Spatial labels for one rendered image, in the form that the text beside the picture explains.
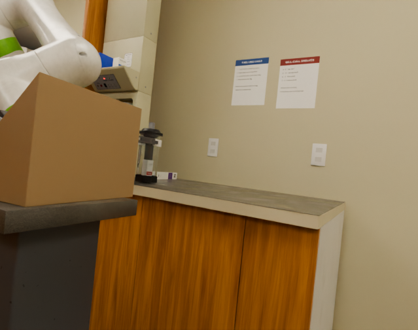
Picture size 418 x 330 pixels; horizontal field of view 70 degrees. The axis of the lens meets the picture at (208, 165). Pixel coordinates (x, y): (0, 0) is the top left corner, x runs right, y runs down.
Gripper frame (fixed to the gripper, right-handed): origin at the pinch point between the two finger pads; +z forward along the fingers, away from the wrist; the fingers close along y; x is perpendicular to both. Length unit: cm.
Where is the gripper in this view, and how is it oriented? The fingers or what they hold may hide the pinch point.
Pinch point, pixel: (149, 142)
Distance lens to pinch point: 138.5
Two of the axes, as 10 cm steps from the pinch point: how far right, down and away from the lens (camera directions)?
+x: -1.1, 9.9, -0.2
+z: 5.0, 0.7, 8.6
